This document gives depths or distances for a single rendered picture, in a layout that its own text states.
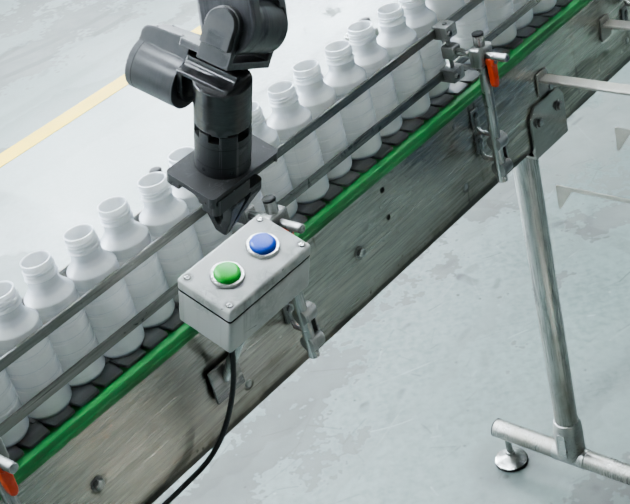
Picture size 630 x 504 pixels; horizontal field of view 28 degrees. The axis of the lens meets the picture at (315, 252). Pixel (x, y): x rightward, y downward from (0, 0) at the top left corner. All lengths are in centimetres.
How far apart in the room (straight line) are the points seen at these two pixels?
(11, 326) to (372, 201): 58
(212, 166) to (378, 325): 193
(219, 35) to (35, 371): 47
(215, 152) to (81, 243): 27
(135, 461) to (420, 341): 160
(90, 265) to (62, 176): 287
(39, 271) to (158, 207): 18
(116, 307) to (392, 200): 49
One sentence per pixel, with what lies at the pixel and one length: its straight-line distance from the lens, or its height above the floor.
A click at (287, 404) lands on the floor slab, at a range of 297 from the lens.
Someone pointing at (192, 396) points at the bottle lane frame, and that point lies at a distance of 157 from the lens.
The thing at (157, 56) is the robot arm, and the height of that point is 139.
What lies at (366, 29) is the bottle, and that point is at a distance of 174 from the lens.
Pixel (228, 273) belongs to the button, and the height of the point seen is 112.
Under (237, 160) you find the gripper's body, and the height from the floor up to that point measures 128.
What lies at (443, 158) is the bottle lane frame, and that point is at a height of 93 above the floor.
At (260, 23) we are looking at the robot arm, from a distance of 117.
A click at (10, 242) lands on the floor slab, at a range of 403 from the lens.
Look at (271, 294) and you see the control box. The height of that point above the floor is 107.
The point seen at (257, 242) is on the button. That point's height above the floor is 112.
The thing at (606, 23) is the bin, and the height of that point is 93.
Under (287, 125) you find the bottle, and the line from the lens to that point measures 163.
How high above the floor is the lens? 184
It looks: 32 degrees down
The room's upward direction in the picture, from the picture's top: 15 degrees counter-clockwise
